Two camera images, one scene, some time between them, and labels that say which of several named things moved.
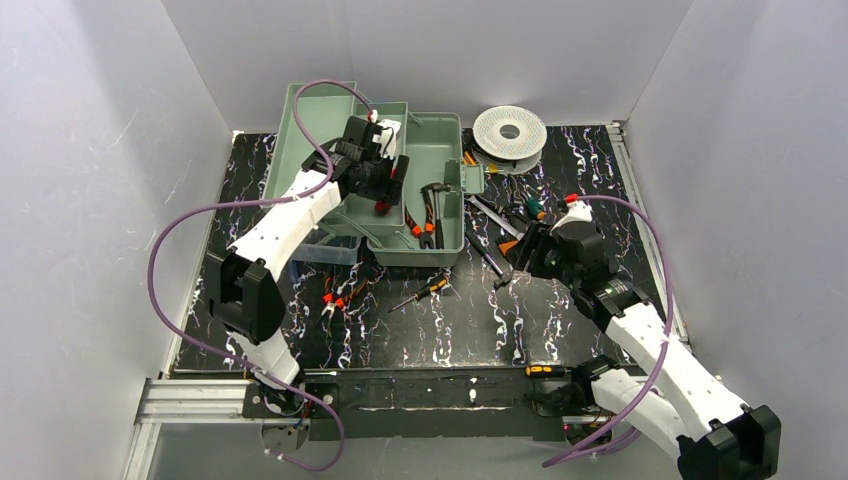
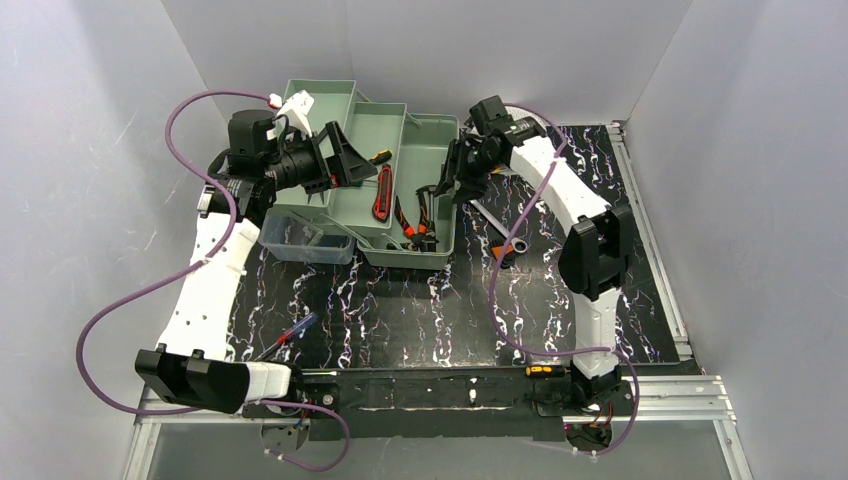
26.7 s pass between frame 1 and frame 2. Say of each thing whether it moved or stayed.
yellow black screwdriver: stayed
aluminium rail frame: stayed
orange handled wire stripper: moved
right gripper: moved
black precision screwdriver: moved
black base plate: stayed
